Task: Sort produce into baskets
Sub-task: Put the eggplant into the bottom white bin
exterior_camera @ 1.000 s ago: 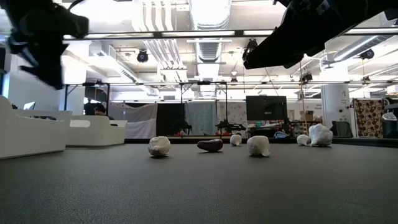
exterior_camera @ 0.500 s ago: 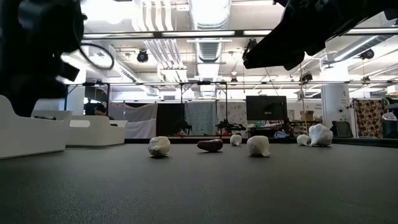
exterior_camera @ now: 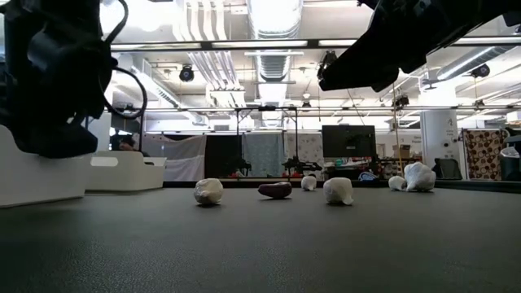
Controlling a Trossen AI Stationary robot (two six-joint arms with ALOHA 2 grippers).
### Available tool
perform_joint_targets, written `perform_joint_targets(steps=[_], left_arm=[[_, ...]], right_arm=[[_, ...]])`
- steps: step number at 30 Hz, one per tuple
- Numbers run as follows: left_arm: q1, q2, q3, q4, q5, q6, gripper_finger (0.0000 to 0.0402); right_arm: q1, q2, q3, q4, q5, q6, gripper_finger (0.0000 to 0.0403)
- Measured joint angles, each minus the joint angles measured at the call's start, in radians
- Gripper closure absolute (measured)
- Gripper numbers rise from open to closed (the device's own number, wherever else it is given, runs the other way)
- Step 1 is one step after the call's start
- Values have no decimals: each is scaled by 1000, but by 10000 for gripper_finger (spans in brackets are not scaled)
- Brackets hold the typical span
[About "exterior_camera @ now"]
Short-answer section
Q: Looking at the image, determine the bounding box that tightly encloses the brown patterned curtain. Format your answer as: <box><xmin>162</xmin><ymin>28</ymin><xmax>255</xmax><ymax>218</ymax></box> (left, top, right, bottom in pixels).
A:
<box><xmin>462</xmin><ymin>128</ymin><xmax>510</xmax><ymax>182</ymax></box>

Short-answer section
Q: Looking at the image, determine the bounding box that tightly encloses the slanted silver ceiling duct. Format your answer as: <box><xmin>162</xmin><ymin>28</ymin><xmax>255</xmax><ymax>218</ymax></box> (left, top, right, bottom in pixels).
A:
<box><xmin>435</xmin><ymin>45</ymin><xmax>514</xmax><ymax>82</ymax></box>

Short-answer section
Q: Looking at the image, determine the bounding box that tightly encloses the cardboard box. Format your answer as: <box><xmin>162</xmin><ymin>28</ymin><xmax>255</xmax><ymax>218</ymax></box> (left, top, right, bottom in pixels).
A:
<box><xmin>392</xmin><ymin>144</ymin><xmax>412</xmax><ymax>160</ymax></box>

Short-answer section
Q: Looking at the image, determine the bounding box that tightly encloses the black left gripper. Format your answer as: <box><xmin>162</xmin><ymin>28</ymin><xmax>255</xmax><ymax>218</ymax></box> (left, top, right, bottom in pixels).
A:
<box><xmin>0</xmin><ymin>36</ymin><xmax>99</xmax><ymax>159</ymax></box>

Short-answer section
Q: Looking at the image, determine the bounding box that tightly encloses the black hanging cloth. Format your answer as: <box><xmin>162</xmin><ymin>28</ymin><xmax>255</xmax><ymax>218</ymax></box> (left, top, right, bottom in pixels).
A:
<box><xmin>204</xmin><ymin>133</ymin><xmax>244</xmax><ymax>179</ymax></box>

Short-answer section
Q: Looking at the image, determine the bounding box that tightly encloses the large white garlic bulb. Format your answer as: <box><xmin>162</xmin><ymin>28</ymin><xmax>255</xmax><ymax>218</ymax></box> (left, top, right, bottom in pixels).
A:
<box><xmin>403</xmin><ymin>161</ymin><xmax>437</xmax><ymax>193</ymax></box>

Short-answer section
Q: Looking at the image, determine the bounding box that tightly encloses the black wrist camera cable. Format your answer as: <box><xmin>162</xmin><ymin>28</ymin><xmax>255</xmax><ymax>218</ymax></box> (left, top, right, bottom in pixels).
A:
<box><xmin>97</xmin><ymin>0</ymin><xmax>148</xmax><ymax>121</ymax></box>

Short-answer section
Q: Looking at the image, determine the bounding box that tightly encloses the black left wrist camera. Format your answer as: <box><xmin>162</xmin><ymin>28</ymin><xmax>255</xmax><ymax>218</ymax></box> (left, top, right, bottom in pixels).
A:
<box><xmin>26</xmin><ymin>26</ymin><xmax>118</xmax><ymax>121</ymax></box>

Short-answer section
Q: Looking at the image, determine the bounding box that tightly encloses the white plastic basket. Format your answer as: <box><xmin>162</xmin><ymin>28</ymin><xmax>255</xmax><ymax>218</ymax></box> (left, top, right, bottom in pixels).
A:
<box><xmin>84</xmin><ymin>150</ymin><xmax>168</xmax><ymax>193</ymax></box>
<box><xmin>0</xmin><ymin>124</ymin><xmax>94</xmax><ymax>209</ymax></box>

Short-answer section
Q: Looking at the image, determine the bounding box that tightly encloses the black monitor screen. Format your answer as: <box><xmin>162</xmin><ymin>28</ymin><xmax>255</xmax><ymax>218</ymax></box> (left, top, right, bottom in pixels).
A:
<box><xmin>321</xmin><ymin>125</ymin><xmax>378</xmax><ymax>160</ymax></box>

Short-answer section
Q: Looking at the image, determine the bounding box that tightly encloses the black ceiling dome device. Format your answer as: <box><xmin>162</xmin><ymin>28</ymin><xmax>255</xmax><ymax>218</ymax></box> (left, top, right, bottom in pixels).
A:
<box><xmin>471</xmin><ymin>63</ymin><xmax>491</xmax><ymax>79</ymax></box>
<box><xmin>178</xmin><ymin>64</ymin><xmax>195</xmax><ymax>83</ymax></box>

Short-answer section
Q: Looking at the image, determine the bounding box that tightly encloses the white round pillar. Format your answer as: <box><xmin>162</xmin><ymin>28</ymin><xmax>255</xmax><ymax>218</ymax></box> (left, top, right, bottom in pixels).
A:
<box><xmin>419</xmin><ymin>108</ymin><xmax>461</xmax><ymax>174</ymax></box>

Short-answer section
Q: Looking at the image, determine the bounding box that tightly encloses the small white garlic bulb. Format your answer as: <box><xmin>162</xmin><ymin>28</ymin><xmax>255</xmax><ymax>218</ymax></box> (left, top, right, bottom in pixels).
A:
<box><xmin>387</xmin><ymin>175</ymin><xmax>407</xmax><ymax>192</ymax></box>
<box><xmin>300</xmin><ymin>175</ymin><xmax>318</xmax><ymax>192</ymax></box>
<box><xmin>322</xmin><ymin>177</ymin><xmax>355</xmax><ymax>206</ymax></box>
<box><xmin>193</xmin><ymin>177</ymin><xmax>225</xmax><ymax>206</ymax></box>

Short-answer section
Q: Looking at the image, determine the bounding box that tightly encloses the overhead LED light bar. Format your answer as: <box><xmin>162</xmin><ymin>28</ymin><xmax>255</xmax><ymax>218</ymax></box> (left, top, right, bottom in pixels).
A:
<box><xmin>109</xmin><ymin>37</ymin><xmax>521</xmax><ymax>53</ymax></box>

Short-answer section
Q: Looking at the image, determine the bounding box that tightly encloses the teal hanging cloth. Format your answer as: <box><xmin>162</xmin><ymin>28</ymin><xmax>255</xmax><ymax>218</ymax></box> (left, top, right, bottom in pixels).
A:
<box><xmin>243</xmin><ymin>132</ymin><xmax>286</xmax><ymax>178</ymax></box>

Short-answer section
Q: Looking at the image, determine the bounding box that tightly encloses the black table mat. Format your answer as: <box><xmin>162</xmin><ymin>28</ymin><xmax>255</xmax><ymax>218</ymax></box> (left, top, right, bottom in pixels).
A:
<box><xmin>0</xmin><ymin>181</ymin><xmax>521</xmax><ymax>293</ymax></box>

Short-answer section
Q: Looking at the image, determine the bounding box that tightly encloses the white hanging cloth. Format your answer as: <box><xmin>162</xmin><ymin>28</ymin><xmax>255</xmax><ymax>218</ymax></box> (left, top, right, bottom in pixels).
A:
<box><xmin>141</xmin><ymin>133</ymin><xmax>208</xmax><ymax>182</ymax></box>

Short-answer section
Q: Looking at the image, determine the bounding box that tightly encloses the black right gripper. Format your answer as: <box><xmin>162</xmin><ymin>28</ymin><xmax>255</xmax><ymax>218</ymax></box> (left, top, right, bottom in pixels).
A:
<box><xmin>317</xmin><ymin>0</ymin><xmax>521</xmax><ymax>93</ymax></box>

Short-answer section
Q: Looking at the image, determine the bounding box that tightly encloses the small purple sweet potato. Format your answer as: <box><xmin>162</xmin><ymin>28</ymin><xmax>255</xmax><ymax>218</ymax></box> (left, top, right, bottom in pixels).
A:
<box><xmin>257</xmin><ymin>181</ymin><xmax>293</xmax><ymax>200</ymax></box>

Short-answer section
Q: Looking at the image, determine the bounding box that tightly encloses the black chair back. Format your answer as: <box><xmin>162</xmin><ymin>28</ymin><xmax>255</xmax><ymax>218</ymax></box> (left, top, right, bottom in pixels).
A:
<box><xmin>431</xmin><ymin>157</ymin><xmax>464</xmax><ymax>181</ymax></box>

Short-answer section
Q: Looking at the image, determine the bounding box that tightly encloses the person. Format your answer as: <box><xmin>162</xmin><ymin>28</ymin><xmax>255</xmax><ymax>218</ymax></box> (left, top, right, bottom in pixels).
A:
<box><xmin>109</xmin><ymin>133</ymin><xmax>151</xmax><ymax>158</ymax></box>

